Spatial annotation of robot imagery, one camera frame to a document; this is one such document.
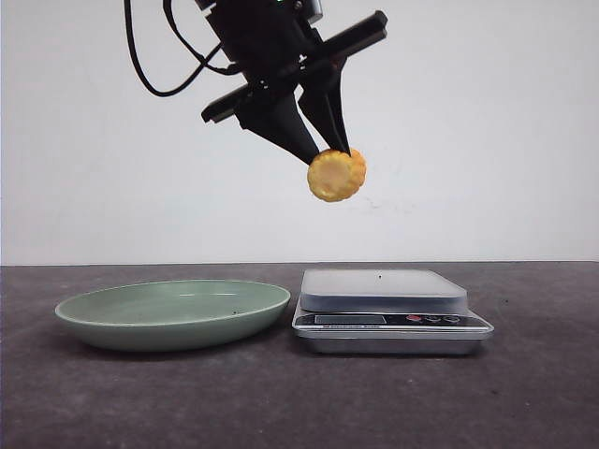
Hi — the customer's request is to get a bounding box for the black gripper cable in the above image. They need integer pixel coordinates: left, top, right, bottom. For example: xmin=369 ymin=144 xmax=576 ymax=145
xmin=123 ymin=0 xmax=241 ymax=99

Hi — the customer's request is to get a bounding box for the pale green plate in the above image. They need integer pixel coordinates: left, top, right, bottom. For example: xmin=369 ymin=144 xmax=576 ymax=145
xmin=54 ymin=279 xmax=291 ymax=352

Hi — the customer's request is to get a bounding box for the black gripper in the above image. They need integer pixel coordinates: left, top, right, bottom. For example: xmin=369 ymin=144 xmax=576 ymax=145
xmin=198 ymin=1 xmax=387 ymax=165

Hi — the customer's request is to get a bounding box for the yellow corn cob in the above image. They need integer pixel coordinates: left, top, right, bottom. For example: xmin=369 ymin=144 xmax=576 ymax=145
xmin=307 ymin=148 xmax=367 ymax=202

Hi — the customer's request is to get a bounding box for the silver digital kitchen scale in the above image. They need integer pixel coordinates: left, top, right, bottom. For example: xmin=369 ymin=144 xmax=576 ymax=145
xmin=292 ymin=268 xmax=494 ymax=355

